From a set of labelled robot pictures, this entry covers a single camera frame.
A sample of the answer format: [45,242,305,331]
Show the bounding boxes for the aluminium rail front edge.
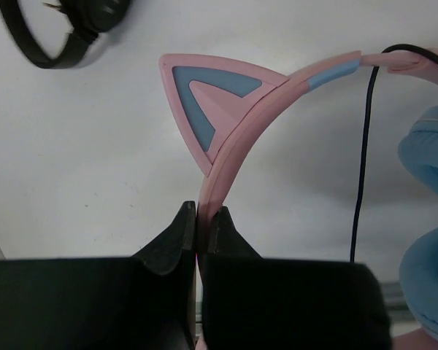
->
[380,281,415,323]

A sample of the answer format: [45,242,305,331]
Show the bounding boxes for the blue pink cat-ear headphones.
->
[159,44,438,349]

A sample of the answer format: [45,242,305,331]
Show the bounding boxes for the black headphones far left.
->
[0,0,132,69]

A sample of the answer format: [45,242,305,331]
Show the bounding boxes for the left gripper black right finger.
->
[201,207,392,349]

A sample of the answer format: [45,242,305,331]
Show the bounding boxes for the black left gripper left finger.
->
[0,201,196,349]

